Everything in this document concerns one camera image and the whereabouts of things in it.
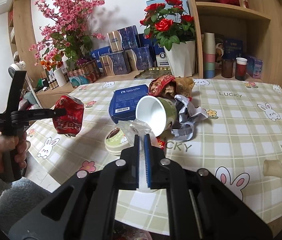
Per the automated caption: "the stack of pastel cups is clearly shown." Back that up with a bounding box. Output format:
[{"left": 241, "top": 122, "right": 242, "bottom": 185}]
[{"left": 203, "top": 33, "right": 216, "bottom": 79}]

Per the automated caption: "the orange flower bunch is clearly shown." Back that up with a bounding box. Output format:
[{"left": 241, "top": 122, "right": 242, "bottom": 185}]
[{"left": 40, "top": 54, "right": 63, "bottom": 71}]

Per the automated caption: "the blue gold gift box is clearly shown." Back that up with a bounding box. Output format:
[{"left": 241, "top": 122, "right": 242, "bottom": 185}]
[{"left": 99, "top": 51, "right": 131, "bottom": 76}]

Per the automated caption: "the crumpled red snack bag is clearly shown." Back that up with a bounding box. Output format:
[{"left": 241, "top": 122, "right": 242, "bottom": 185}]
[{"left": 148, "top": 75, "right": 195, "bottom": 99}]

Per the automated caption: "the red rose bouquet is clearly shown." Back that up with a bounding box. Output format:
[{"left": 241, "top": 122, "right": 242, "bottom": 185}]
[{"left": 140, "top": 0, "right": 196, "bottom": 51}]

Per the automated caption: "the white cylindrical vase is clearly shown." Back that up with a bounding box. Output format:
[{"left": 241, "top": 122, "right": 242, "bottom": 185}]
[{"left": 53, "top": 68, "right": 67, "bottom": 87}]

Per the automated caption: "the green tape roll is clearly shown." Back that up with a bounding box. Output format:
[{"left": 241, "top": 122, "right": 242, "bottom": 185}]
[{"left": 104, "top": 127, "right": 130, "bottom": 155}]

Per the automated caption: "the white rose flower pot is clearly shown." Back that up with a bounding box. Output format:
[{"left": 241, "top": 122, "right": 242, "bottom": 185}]
[{"left": 164, "top": 41, "right": 196, "bottom": 77}]

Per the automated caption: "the white desk fan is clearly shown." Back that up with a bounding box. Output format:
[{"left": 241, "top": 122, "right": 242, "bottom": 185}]
[{"left": 8, "top": 61, "right": 43, "bottom": 108}]

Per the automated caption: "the blue coffee box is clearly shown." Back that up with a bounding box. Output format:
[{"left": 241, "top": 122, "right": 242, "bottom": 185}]
[{"left": 108, "top": 85, "right": 149, "bottom": 124}]

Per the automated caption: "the dark drink cup white lid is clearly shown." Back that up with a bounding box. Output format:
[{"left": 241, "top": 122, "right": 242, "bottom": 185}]
[{"left": 235, "top": 57, "right": 247, "bottom": 81}]

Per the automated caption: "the pink cherry blossom bouquet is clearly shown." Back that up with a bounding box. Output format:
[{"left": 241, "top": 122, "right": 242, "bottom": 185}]
[{"left": 29, "top": 0, "right": 105, "bottom": 69}]

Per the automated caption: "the crumpled grey paper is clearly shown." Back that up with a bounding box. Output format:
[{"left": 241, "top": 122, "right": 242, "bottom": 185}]
[{"left": 171, "top": 95, "right": 208, "bottom": 141}]

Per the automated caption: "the crushed red cola can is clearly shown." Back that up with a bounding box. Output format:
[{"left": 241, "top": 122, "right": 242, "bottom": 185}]
[{"left": 53, "top": 95, "right": 84, "bottom": 137}]

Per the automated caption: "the left hand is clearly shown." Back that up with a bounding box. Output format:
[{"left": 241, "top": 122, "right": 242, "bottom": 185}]
[{"left": 0, "top": 132, "right": 31, "bottom": 174}]

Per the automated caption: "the white green paper cup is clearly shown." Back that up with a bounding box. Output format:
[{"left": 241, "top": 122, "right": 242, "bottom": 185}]
[{"left": 136, "top": 95, "right": 177, "bottom": 137}]

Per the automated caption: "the green plaid bunny tablecloth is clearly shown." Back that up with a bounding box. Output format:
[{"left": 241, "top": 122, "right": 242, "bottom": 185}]
[{"left": 27, "top": 78, "right": 282, "bottom": 235}]

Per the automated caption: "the green foil tray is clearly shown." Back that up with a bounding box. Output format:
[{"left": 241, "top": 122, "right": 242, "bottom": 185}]
[{"left": 134, "top": 67, "right": 172, "bottom": 79}]

